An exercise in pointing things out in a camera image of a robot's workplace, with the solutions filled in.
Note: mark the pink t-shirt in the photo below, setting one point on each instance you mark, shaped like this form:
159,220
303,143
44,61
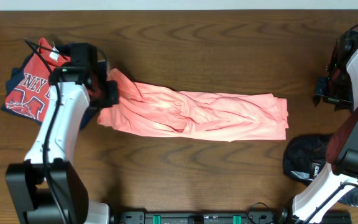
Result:
156,111

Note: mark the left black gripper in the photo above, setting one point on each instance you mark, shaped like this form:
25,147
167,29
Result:
114,86

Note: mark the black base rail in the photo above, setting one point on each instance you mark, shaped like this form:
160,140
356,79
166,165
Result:
258,213

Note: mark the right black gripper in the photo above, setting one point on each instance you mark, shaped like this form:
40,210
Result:
342,102

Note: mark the navy folded garment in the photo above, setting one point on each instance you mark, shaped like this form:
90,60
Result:
11,77

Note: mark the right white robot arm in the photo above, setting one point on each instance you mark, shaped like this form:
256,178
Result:
328,164

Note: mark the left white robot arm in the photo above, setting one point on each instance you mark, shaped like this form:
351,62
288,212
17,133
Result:
45,188

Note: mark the red printed folded t-shirt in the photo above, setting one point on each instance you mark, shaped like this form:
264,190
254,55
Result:
30,90

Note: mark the black patterned garment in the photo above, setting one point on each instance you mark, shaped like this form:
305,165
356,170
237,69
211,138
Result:
304,158

